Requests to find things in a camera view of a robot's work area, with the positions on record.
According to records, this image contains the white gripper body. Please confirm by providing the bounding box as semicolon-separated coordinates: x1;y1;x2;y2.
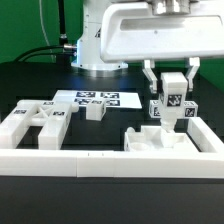
100;0;224;62

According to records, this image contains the white chair seat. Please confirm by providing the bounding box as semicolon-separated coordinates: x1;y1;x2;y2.
124;126;197;153

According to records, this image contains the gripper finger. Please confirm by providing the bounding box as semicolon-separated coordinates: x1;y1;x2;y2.
143;60;158;94
185;57;200;92

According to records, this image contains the flat white tag plate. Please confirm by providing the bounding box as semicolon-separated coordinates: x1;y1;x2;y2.
53;90;142;109

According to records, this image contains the white chair back frame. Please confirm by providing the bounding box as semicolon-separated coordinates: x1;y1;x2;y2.
11;100;79;150

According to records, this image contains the black cable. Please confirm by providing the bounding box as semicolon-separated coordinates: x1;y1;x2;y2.
13;45;78;63

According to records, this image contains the white tagged nut cube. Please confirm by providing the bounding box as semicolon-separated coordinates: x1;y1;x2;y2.
149;100;160;118
184;101;198;118

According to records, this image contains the black hose with connector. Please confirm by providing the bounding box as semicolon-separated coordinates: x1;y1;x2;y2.
57;0;68;46

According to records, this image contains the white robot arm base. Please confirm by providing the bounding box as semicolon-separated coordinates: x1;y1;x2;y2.
71;0;128;77

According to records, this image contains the white U-shaped obstacle frame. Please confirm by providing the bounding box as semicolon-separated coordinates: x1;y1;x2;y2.
0;113;224;179

